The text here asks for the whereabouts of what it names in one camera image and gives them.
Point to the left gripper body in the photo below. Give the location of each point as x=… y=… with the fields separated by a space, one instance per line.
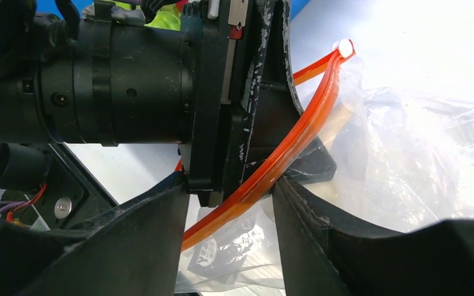
x=244 y=101

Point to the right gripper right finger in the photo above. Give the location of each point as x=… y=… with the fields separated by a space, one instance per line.
x=327 y=251

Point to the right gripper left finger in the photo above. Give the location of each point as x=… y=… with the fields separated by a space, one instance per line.
x=131 y=249

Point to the clear zip top bag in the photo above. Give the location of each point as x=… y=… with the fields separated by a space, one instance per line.
x=402 y=160

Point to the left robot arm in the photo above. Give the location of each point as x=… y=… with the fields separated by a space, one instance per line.
x=101 y=76

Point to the blue plastic bin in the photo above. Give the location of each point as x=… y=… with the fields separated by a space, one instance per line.
x=49 y=6

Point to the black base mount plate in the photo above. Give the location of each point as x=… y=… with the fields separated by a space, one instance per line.
x=45 y=186

